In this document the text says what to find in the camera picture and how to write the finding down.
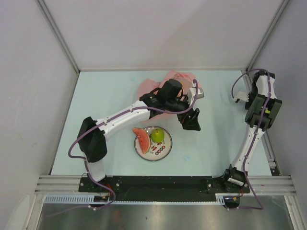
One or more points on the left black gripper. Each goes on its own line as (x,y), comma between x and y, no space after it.
(191,122)

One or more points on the green fake pear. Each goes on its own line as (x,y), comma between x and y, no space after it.
(157,135)

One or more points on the round printed plate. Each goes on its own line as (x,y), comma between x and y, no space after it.
(157,151)

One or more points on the red watermelon slice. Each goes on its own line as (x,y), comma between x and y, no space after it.
(143,138)

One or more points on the pink plastic bag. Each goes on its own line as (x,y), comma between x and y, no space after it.
(169,96)

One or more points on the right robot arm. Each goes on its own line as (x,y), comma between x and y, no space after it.
(262,107)

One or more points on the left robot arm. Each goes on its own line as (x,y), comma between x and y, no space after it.
(94,134)

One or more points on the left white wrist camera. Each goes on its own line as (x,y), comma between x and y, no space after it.
(193,94)

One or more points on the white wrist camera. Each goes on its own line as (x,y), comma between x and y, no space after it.
(241,96)
(193,94)

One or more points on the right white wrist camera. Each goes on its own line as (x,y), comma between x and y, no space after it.
(241,96)

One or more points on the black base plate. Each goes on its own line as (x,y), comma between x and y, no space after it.
(123,183)

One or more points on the aluminium frame rail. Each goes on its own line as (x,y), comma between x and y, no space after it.
(262,185)

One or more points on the white slotted cable duct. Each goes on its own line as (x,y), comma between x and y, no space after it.
(97,200)

